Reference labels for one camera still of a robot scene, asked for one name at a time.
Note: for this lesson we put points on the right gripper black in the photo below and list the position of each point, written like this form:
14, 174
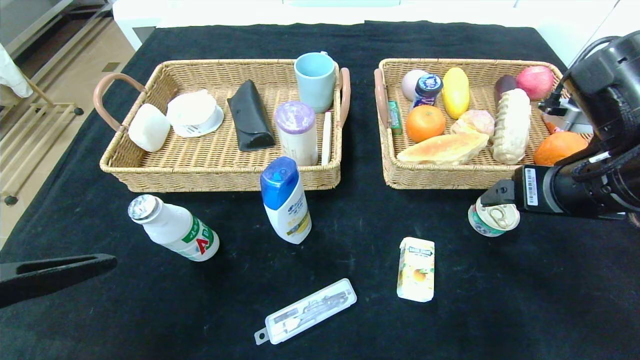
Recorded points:
529, 188

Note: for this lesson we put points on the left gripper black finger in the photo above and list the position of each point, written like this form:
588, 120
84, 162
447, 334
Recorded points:
40, 282

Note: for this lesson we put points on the teal pull-tab tin can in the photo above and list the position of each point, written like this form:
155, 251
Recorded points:
492, 222

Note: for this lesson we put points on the toy croissant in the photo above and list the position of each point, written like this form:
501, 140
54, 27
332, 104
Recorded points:
445, 149

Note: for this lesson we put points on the yellow juice carton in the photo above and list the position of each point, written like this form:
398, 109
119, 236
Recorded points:
416, 270

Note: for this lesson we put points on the white shampoo bottle blue cap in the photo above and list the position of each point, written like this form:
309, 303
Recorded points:
287, 210

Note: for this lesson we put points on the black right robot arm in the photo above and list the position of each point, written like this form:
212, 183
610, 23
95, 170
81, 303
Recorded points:
615, 100

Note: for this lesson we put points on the long cream toy bread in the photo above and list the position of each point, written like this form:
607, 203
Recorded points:
512, 125

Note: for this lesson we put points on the large toy orange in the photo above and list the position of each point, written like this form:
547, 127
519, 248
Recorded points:
555, 150

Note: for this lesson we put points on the pink and yellow toy bun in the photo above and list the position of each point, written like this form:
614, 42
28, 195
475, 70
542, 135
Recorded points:
477, 121

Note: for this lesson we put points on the orange candy tube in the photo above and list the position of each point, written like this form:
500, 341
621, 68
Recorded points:
552, 128

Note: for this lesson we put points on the gold metal wheeled rack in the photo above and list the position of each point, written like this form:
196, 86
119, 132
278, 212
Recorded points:
11, 201

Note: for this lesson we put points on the small toy orange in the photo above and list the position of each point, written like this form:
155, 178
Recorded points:
426, 125

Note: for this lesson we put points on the dark purple toy plum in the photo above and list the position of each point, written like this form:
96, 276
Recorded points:
504, 85

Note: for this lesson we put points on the yellow toy mango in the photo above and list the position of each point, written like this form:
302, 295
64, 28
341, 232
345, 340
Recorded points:
455, 92

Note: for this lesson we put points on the red toy apple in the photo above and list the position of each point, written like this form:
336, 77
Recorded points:
535, 82

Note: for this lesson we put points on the jar with dark blue lid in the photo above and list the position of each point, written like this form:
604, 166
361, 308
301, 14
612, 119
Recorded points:
428, 87

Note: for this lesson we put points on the green gum pack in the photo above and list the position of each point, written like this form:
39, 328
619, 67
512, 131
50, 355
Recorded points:
395, 119

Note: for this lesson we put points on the pale pink toy egg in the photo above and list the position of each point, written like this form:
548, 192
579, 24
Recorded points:
410, 82

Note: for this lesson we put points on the white milk drink bottle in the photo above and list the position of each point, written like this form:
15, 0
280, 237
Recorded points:
175, 230

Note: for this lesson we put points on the white flat stick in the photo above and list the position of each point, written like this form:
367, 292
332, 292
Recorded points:
326, 140

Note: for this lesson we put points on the white soap bar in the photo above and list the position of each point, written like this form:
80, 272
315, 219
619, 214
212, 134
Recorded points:
150, 128

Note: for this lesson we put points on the white hanging cloth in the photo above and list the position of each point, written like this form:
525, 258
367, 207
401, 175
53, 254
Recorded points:
12, 75

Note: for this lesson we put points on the white canister purple lid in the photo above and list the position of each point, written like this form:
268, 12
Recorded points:
297, 135

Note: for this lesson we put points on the light blue mug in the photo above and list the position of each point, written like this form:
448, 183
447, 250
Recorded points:
315, 85

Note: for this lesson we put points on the clear plastic toothbrush case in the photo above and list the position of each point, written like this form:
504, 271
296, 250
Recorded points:
310, 310

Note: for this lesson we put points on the brass floor socket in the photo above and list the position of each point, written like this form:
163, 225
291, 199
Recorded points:
112, 67

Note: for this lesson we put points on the white plastic cup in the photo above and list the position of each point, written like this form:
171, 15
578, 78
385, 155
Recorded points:
192, 112

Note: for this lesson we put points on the grey low shelf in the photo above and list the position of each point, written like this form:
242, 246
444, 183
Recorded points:
30, 25

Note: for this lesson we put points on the black glasses pouch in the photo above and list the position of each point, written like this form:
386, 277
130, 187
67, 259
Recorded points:
250, 120

